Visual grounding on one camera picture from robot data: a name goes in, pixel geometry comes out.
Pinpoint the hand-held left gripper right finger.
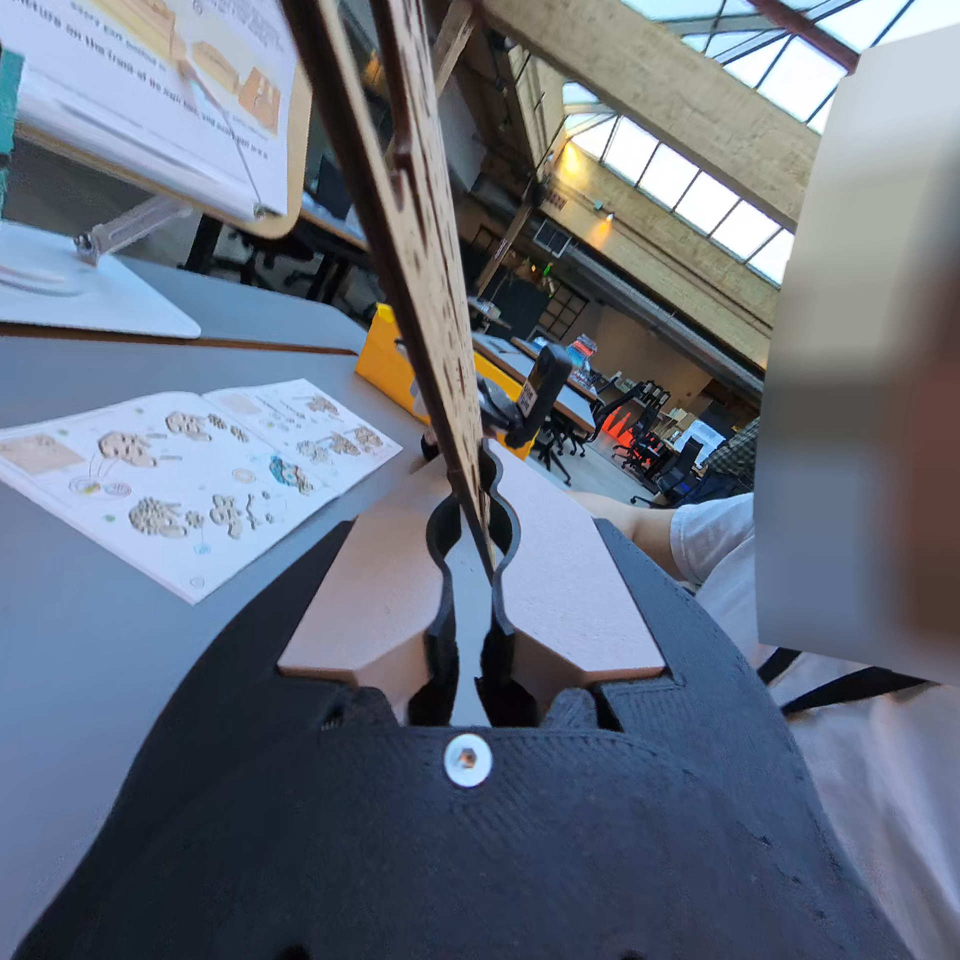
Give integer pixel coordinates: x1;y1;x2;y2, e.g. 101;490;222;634
483;438;669;706

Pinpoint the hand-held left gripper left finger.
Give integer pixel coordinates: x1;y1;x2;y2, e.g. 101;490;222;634
276;457;460;711

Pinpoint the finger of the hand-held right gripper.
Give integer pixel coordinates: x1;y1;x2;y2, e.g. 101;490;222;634
408;378;441;461

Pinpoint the wooden puzzle part sheet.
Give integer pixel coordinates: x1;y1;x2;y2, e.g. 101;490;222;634
280;0;501;584

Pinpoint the person's right forearm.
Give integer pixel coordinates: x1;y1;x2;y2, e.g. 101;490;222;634
570;490;689;584

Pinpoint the grey desk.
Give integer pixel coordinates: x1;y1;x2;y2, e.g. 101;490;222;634
0;332;625;960
0;253;370;359

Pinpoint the background work table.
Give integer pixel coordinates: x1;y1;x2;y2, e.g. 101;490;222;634
472;333;599;438

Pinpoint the yellow plastic bin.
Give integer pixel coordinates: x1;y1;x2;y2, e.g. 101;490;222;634
353;303;538;459

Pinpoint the orange traffic cone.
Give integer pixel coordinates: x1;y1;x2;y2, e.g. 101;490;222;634
595;414;640;456

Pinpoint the group of black office chairs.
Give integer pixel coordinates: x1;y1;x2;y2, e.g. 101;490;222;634
540;420;708;507

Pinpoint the puzzle instruction booklet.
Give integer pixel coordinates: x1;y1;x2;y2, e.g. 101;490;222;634
0;378;405;606

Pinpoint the skylight window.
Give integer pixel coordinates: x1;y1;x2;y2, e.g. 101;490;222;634
561;0;918;288

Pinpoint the white document stand with page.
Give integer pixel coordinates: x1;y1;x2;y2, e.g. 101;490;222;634
0;0;313;341

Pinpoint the printed instruction sheet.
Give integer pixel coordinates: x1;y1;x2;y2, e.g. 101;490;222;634
0;0;298;220

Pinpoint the metal ventilation duct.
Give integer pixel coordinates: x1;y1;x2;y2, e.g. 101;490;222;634
568;246;768;400

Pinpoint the black strap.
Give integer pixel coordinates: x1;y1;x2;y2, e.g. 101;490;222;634
756;645;936;719

